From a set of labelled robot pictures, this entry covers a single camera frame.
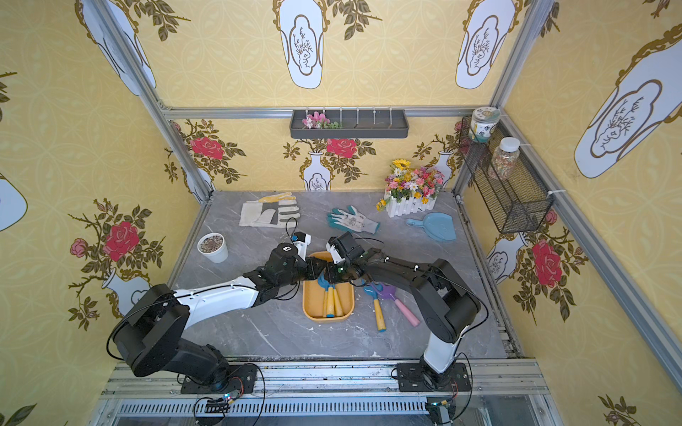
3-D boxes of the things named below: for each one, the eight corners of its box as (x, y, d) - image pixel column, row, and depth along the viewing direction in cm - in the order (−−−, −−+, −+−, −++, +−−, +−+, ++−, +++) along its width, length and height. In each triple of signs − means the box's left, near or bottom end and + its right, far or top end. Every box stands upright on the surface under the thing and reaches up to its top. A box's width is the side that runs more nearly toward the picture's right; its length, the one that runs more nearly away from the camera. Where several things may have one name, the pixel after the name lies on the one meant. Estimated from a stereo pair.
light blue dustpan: (410, 240, 107) (411, 236, 105) (405, 216, 115) (406, 212, 113) (456, 240, 107) (458, 236, 105) (448, 216, 115) (450, 212, 113)
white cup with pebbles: (202, 264, 100) (192, 252, 94) (210, 245, 106) (201, 232, 99) (228, 264, 100) (220, 252, 94) (234, 245, 106) (227, 232, 99)
